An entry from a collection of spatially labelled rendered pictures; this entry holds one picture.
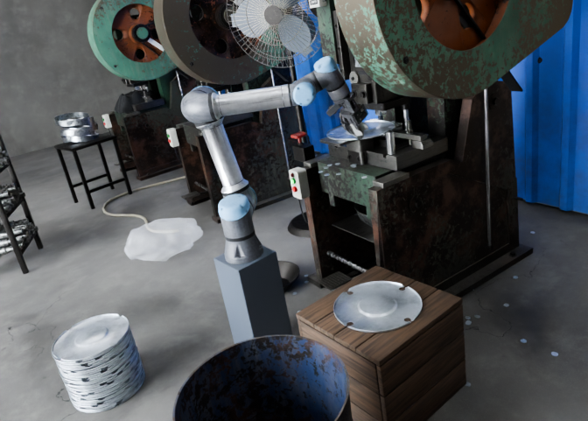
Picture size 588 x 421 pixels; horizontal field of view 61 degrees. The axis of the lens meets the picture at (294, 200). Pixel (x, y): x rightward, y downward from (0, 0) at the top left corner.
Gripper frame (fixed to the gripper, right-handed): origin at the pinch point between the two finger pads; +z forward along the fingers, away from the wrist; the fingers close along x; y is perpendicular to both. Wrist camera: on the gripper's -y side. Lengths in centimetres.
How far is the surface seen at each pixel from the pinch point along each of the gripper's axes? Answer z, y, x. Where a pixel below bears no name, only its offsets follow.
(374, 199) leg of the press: 15.8, 14.4, -17.0
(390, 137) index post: 5.2, 9.1, 6.2
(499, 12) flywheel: -15, 33, 56
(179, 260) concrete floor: 53, -127, -74
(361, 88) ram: -10.2, -7.5, 16.5
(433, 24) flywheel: -29.5, 30.0, 27.0
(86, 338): 1, -42, -127
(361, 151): 9.9, -5.3, 0.6
